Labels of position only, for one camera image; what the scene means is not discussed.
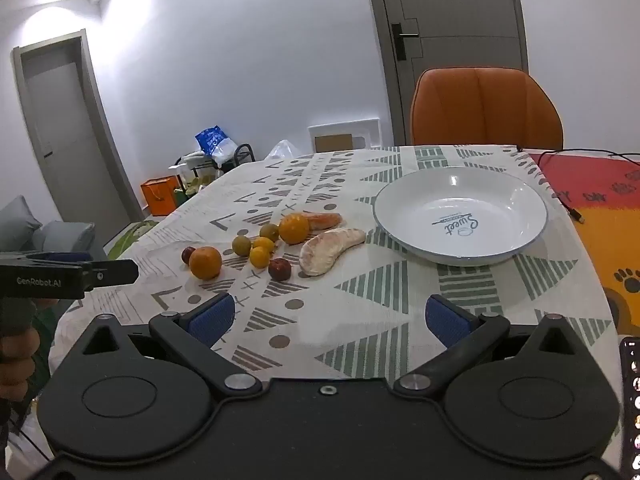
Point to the white plastic bag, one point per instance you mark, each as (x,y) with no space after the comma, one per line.
(284,151)

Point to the round green fruit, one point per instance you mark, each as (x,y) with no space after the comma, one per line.
(269,231)
(241,245)

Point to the white foam packaging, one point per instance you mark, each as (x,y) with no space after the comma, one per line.
(345,135)

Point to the person's left hand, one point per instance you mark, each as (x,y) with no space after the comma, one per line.
(17,355)

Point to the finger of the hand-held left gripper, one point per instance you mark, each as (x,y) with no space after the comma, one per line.
(112,272)
(65,256)

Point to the green rug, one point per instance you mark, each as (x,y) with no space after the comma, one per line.
(127,240)

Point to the blue plastic bag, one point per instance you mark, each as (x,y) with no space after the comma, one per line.
(214,142)

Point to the orange paper bag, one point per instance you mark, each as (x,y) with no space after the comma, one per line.
(159,197)

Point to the patterned white green tablecloth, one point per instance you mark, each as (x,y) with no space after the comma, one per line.
(350,310)

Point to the red orange printed mat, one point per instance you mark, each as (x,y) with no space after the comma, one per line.
(600,200)

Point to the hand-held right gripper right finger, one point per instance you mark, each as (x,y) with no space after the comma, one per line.
(446,317)

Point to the black smartphone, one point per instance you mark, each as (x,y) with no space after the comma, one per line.
(631,400)

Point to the orange leather chair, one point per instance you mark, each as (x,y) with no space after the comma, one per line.
(485,107)

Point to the small red jujube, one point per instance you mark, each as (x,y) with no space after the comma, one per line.
(187,255)

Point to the grey sofa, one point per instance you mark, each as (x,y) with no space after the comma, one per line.
(35,232)

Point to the white enamel plate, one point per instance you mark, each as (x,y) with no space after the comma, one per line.
(460,215)

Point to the bread roll on table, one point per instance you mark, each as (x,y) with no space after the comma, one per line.
(326,220)

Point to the small yellow kumquat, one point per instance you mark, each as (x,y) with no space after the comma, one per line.
(264,243)
(260,257)

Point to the plain grey door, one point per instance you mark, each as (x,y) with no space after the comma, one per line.
(65,135)

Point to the large orange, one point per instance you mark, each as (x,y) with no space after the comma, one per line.
(205,263)
(293,228)

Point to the red apple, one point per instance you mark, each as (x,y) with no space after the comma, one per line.
(280,269)

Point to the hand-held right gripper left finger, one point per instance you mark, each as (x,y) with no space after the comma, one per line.
(212,317)

